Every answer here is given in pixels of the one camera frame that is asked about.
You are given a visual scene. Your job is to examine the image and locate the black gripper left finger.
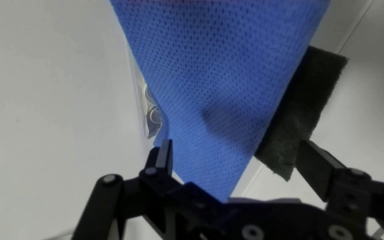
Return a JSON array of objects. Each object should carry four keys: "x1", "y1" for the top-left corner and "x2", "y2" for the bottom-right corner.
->
[{"x1": 139, "y1": 140, "x2": 187, "y2": 209}]

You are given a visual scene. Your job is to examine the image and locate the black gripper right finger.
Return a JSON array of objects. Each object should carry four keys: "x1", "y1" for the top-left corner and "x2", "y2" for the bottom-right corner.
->
[{"x1": 296, "y1": 140, "x2": 372, "y2": 213}]

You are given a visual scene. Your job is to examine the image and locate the blue paper towel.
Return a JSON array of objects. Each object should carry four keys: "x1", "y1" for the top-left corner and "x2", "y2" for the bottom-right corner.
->
[{"x1": 111, "y1": 0, "x2": 331, "y2": 201}]

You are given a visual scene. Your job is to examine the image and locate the clear plastic bowl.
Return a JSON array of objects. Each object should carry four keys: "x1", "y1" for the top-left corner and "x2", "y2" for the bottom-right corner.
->
[{"x1": 131, "y1": 67, "x2": 163, "y2": 148}]

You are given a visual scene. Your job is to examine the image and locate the black sponge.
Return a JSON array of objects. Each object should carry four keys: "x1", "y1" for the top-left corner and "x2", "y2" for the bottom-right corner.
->
[{"x1": 255, "y1": 47, "x2": 348, "y2": 181}]

